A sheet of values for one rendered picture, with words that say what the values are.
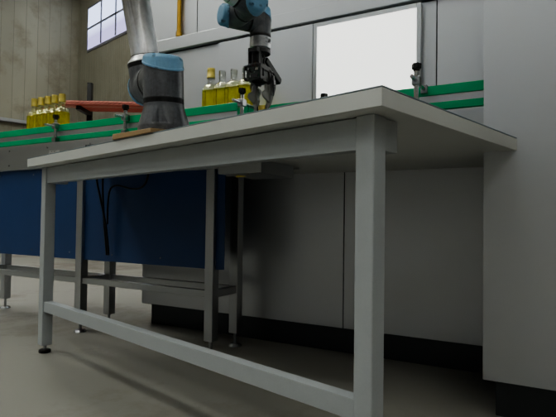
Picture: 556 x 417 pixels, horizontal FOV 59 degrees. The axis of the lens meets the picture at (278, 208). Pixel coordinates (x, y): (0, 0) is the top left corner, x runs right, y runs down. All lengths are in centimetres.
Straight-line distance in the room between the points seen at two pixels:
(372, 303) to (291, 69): 138
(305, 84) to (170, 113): 78
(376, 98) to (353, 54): 116
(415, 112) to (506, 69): 59
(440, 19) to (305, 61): 53
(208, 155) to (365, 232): 49
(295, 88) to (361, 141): 119
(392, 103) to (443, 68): 105
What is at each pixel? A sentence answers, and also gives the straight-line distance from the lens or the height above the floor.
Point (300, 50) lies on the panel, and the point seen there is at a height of 122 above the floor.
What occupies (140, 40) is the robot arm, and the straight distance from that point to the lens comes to 163.
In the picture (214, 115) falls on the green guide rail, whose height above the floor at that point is 92.
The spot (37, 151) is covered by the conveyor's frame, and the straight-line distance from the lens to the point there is 267.
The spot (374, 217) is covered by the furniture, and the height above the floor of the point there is 53.
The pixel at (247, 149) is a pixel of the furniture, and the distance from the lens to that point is 111.
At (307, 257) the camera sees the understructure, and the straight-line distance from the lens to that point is 201.
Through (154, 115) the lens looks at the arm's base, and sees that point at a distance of 143.
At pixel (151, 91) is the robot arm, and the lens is 145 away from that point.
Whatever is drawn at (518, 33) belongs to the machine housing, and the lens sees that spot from 152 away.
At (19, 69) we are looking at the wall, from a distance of 1098.
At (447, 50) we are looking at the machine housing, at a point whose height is 114.
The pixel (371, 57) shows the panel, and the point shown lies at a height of 115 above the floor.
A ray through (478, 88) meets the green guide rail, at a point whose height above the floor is 94.
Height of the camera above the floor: 52
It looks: 1 degrees up
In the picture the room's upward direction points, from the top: 1 degrees clockwise
